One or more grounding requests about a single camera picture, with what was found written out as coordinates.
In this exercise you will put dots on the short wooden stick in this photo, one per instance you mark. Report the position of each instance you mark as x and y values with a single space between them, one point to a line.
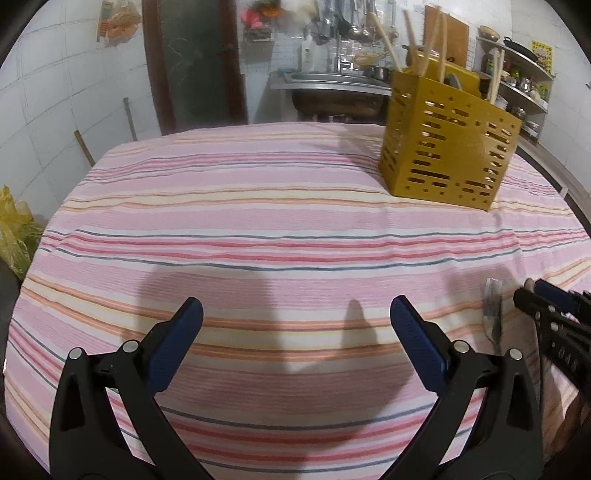
84 148

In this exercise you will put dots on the yellow perforated utensil holder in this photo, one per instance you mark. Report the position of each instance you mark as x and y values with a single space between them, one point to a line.
443 152

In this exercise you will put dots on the small wall rack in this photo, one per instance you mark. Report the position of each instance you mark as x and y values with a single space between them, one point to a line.
258 23

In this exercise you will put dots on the long wooden stick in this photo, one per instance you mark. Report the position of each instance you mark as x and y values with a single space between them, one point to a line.
130 119

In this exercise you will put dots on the steel sink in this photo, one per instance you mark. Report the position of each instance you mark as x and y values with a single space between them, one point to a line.
332 92

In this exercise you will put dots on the kitchen wall shelf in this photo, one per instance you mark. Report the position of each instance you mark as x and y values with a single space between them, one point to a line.
517 87

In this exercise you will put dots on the white detergent bottle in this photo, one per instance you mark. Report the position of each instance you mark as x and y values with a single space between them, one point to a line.
308 53

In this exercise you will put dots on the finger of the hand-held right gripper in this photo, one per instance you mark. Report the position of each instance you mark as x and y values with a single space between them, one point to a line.
556 290
565 341

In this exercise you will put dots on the black pan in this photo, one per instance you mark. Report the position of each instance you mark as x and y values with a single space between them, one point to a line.
521 47

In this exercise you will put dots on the wooden spatula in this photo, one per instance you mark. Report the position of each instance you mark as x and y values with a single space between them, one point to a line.
383 32

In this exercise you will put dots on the dark glass door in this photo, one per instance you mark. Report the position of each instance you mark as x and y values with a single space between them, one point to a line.
194 60

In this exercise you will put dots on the metal fork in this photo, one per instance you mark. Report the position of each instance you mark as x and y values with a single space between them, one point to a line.
493 309

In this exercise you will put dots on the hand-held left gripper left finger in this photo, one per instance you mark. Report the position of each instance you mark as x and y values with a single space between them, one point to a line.
178 341

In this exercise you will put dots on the hanging plastic bag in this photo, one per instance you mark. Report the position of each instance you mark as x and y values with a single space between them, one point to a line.
119 21

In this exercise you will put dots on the yellow wall poster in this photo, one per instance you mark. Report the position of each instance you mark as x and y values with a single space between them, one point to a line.
542 56

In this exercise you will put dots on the pink striped tablecloth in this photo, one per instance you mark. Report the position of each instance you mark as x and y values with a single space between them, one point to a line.
254 221

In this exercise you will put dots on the yellow plastic bag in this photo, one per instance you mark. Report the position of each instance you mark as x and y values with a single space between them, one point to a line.
16 230

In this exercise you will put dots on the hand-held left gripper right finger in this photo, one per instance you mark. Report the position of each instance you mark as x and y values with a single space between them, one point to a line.
418 346

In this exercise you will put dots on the row of hanging metal ladles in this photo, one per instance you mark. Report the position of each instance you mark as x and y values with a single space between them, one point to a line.
351 18

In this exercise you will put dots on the wooden cutting board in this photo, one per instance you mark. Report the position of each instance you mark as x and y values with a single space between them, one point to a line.
455 32

